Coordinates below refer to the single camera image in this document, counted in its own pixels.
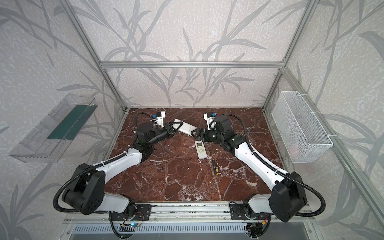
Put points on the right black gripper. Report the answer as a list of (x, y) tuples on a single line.
[(203, 134)]

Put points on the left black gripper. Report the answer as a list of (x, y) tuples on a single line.
[(169, 130)]

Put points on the white remote control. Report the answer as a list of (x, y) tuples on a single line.
[(201, 151), (186, 128)]

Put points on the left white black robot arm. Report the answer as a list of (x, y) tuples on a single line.
[(85, 191)]

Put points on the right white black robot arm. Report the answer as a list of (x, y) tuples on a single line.
[(288, 192)]

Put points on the black yellow screwdriver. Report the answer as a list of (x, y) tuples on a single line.
[(215, 167)]

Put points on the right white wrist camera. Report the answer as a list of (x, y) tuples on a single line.
[(209, 118)]

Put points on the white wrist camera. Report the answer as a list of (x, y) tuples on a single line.
[(209, 118), (158, 119)]

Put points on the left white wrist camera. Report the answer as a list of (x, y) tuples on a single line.
[(158, 119)]

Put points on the aluminium mounting rail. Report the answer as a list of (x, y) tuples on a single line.
[(177, 212)]

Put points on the aluminium frame crossbar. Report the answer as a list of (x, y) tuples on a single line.
[(252, 65)]

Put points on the white wire mesh basket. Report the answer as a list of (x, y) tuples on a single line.
[(301, 131)]

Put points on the clear plastic wall bin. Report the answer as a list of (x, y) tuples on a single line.
[(48, 141)]

